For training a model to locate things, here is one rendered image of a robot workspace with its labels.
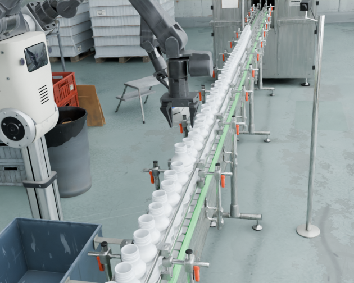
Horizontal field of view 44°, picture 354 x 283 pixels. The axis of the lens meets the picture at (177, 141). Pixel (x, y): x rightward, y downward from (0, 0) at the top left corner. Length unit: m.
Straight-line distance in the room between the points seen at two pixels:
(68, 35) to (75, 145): 5.29
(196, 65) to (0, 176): 3.04
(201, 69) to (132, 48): 6.86
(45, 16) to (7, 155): 2.24
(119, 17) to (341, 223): 5.83
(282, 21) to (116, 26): 3.26
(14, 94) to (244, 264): 1.73
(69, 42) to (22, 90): 6.99
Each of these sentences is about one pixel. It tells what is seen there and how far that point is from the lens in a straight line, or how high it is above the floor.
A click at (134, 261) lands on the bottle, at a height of 1.15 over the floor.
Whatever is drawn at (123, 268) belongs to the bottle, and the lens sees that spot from 0.93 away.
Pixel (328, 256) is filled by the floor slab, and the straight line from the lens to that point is 2.89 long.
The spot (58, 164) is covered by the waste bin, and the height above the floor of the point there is 0.31.
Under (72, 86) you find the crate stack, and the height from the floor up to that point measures 0.53.
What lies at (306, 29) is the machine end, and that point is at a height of 0.76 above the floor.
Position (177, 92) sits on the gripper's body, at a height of 1.37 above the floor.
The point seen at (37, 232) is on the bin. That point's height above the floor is 0.90.
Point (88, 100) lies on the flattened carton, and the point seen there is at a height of 0.33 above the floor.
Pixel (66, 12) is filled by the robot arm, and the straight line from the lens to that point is 1.81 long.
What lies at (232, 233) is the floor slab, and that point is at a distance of 3.02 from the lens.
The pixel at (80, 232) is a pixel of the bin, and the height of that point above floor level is 0.91.
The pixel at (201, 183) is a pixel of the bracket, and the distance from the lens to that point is 1.43.
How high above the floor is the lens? 1.73
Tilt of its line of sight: 23 degrees down
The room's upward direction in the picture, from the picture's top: 4 degrees counter-clockwise
